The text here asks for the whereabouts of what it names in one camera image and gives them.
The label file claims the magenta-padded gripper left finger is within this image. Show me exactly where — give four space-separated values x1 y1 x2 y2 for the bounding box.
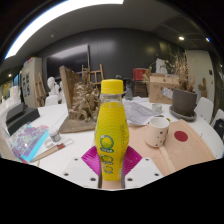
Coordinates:
61 145 102 190

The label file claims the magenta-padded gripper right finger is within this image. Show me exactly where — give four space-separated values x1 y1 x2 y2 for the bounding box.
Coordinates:
122 145 164 190

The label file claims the yellow drink bottle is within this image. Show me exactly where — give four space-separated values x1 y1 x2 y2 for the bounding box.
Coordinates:
94 78 130 183

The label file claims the small paint jar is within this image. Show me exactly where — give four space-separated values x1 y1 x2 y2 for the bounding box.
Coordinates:
48 128 62 143

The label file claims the beige canvas table mat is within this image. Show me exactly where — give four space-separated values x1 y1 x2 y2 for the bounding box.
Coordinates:
89 118 217 191

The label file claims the flat round red coaster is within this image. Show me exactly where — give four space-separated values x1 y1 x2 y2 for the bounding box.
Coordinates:
173 130 189 143

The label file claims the iridescent purple book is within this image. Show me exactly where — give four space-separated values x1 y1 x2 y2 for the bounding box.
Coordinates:
8 123 50 163

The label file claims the printed newspaper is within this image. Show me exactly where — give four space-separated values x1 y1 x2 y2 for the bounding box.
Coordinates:
122 97 162 127

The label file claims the grey plant saucer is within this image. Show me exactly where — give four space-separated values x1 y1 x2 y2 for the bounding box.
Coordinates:
168 104 198 123

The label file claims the brown relief sculpture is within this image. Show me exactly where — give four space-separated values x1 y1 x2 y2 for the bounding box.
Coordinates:
58 65 103 134

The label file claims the black flat box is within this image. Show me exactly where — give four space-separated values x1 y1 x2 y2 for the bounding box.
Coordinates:
5 102 29 124
6 108 41 136

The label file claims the white chair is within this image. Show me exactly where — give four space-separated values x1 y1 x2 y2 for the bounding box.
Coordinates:
44 94 60 107
210 108 224 141
194 96 215 124

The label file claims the dried plant in grey pot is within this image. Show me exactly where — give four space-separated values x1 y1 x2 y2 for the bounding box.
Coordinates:
165 51 199 118

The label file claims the cardboard box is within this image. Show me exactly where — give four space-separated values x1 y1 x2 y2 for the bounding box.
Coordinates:
148 73 180 105

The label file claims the black backpack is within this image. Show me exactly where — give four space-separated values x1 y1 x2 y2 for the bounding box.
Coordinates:
213 118 224 140

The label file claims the white plaster bust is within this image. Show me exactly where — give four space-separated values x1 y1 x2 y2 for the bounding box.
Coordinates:
46 76 61 98

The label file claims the wooden easel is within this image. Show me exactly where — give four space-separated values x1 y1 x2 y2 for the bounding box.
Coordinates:
34 73 48 108
81 63 105 89

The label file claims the red box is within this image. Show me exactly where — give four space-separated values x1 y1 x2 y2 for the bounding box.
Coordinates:
132 67 148 82

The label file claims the wooden figure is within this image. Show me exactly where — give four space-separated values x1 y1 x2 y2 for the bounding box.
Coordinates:
198 77 209 99

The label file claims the white cabinet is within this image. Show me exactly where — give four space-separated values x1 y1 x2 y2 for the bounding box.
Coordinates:
20 57 44 108

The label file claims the white plaster sculpture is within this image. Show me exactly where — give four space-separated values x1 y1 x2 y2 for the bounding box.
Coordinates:
154 58 168 75

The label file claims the long ceiling light strip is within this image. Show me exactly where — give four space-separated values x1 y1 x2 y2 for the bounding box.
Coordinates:
4 0 125 60

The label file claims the wooden-handled paintbrush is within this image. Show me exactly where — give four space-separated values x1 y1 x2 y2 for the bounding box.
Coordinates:
30 138 75 163

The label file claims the black wall screen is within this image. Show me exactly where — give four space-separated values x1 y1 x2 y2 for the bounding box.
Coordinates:
45 43 91 80

